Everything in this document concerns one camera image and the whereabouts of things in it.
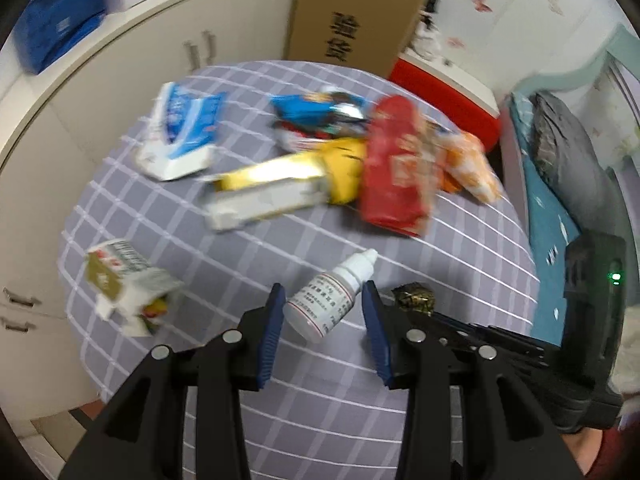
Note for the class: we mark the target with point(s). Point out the long white carton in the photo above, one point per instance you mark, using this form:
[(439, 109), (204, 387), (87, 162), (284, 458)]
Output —
[(260, 207)]

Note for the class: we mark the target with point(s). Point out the red bench with white top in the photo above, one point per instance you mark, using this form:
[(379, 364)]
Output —
[(465, 110)]

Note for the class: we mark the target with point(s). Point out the white dropper bottle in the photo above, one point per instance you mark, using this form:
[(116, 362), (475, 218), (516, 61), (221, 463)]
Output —
[(325, 300)]

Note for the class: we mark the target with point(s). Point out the small gold white carton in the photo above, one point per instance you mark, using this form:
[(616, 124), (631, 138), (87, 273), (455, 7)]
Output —
[(120, 275)]

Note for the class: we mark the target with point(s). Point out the pale butterfly wall sticker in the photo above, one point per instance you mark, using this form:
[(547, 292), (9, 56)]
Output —
[(552, 2)]

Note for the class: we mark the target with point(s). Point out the red snack bag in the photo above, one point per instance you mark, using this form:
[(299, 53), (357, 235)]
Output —
[(395, 170)]

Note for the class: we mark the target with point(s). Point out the dark gold wrapper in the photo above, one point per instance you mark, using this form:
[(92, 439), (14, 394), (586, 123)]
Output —
[(412, 297)]

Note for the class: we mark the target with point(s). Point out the grey checkered tablecloth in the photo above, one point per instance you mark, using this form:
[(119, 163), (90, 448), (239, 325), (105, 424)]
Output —
[(300, 260)]

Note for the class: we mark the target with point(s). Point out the large cardboard box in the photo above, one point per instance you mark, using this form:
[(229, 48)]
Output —
[(350, 10)]

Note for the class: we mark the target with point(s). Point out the orange snack bag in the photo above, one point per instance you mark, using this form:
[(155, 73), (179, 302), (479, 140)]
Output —
[(470, 160)]

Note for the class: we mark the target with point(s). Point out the pink butterfly wall sticker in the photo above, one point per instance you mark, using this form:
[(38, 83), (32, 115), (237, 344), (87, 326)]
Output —
[(480, 2)]

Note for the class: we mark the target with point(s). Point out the person's right forearm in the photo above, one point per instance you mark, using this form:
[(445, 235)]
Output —
[(582, 447)]

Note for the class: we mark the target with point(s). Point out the white plastic bag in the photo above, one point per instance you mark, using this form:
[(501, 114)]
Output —
[(429, 40)]

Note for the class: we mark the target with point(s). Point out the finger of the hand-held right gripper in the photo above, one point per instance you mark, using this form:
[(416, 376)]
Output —
[(515, 341)]

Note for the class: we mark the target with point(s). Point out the grey duvet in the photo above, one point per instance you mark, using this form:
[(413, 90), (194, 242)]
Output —
[(575, 160)]

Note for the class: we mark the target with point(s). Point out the blue shopping bag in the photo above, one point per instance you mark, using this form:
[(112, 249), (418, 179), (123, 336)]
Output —
[(55, 25)]

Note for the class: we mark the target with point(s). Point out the blue snack bag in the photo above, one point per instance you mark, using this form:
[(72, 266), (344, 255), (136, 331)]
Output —
[(310, 107)]

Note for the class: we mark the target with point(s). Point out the yellow snack bag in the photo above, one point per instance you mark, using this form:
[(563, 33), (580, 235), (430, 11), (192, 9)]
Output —
[(340, 165)]

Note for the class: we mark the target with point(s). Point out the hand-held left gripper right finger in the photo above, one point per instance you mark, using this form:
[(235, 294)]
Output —
[(377, 340)]

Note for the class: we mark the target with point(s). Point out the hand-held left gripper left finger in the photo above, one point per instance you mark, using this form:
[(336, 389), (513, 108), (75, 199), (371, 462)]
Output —
[(270, 340)]

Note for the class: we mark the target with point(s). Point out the blue white packet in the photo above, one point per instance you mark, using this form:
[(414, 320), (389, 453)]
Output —
[(185, 125)]

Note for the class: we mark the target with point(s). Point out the cream cabinet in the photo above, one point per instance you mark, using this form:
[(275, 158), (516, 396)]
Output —
[(100, 125)]

